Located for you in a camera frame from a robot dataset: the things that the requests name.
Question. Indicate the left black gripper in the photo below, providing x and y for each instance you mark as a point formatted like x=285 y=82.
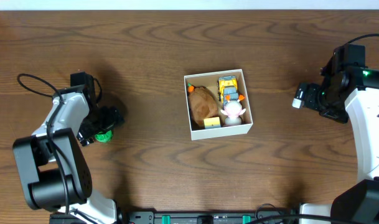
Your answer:
x=91 y=131

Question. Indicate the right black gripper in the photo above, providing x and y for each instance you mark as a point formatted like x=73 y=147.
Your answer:
x=313 y=89

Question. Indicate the green round disc toy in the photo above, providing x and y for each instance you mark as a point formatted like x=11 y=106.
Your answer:
x=104 y=137

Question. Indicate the pink pig figurine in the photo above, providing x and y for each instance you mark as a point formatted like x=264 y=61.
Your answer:
x=233 y=110

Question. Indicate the yellow grey toy truck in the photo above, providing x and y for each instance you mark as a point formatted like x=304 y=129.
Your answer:
x=227 y=89

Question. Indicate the brown plush toy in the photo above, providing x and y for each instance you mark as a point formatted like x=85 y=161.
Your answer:
x=201 y=104

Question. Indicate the colourful puzzle cube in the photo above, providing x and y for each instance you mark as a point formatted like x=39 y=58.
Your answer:
x=211 y=123

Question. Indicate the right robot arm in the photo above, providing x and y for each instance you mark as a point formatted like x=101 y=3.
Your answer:
x=349 y=93

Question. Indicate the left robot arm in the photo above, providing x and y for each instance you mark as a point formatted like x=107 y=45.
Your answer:
x=52 y=169

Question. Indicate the white cardboard box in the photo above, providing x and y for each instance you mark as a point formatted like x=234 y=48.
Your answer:
x=209 y=82

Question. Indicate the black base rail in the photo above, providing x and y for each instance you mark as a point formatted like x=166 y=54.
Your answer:
x=154 y=217

